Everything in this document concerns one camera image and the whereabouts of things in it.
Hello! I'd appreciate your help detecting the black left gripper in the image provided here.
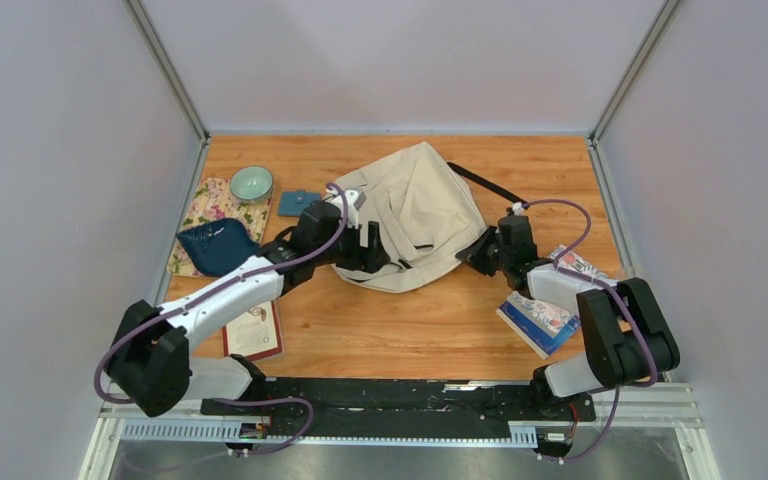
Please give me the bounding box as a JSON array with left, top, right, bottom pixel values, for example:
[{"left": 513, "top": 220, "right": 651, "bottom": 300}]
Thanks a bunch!
[{"left": 313, "top": 217, "right": 391, "bottom": 274}]

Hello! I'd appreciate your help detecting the beige canvas backpack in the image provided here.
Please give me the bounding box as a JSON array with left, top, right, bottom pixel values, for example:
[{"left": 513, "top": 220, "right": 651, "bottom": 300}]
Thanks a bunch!
[{"left": 333, "top": 141, "right": 490, "bottom": 294}]

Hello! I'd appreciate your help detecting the floral cover book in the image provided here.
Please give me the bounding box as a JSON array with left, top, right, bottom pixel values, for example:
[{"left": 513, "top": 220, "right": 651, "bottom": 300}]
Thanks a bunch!
[{"left": 548, "top": 245, "right": 617, "bottom": 286}]

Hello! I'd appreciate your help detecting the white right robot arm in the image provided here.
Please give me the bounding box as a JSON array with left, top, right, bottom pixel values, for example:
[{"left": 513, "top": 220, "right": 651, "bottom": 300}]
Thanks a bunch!
[{"left": 456, "top": 215, "right": 681, "bottom": 419}]

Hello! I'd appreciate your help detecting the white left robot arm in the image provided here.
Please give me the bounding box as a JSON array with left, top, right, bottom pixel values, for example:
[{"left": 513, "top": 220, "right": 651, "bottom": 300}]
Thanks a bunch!
[{"left": 94, "top": 190, "right": 390, "bottom": 417}]

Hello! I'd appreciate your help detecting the small blue wallet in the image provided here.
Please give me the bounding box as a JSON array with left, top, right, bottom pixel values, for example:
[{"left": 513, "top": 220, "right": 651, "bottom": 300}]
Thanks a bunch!
[{"left": 277, "top": 190, "right": 321, "bottom": 218}]

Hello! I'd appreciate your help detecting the blue cover book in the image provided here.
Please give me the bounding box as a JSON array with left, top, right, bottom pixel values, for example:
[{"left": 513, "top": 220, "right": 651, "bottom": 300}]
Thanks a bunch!
[{"left": 496, "top": 292, "right": 580, "bottom": 359}]

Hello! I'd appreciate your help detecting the red bordered book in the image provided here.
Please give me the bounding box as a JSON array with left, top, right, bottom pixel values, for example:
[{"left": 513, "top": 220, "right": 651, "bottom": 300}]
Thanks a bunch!
[{"left": 222, "top": 301, "right": 284, "bottom": 361}]

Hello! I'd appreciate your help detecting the pale green ceramic bowl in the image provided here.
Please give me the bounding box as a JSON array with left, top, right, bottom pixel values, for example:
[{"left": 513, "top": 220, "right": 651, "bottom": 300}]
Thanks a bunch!
[{"left": 229, "top": 165, "right": 274, "bottom": 204}]

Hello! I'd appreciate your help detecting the dark blue leaf dish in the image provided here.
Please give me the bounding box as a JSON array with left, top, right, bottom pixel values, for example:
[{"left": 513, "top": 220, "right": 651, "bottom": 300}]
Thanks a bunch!
[{"left": 176, "top": 218, "right": 260, "bottom": 277}]

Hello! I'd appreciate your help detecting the floral cloth placemat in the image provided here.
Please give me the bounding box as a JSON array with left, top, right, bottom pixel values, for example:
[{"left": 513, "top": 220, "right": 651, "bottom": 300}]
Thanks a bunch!
[{"left": 179, "top": 178, "right": 272, "bottom": 243}]

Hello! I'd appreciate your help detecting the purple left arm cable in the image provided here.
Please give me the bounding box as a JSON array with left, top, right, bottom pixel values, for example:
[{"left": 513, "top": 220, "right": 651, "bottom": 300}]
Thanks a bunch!
[{"left": 93, "top": 182, "right": 350, "bottom": 458}]

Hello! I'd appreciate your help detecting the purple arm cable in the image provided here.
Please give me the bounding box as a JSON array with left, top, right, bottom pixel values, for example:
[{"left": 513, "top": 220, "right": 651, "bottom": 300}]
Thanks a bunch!
[
  {"left": 519, "top": 198, "right": 660, "bottom": 465},
  {"left": 93, "top": 182, "right": 350, "bottom": 458}
]

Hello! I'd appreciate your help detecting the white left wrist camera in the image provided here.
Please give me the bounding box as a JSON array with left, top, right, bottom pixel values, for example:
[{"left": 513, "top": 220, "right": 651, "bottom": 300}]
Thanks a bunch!
[{"left": 324, "top": 183, "right": 366, "bottom": 229}]

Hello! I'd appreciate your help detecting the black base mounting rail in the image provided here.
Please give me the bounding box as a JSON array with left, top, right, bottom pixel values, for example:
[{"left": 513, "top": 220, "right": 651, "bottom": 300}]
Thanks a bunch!
[{"left": 200, "top": 377, "right": 596, "bottom": 453}]

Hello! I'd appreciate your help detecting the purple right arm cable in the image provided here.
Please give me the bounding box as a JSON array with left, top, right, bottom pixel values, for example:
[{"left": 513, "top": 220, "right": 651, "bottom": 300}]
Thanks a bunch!
[{"left": 519, "top": 198, "right": 660, "bottom": 465}]

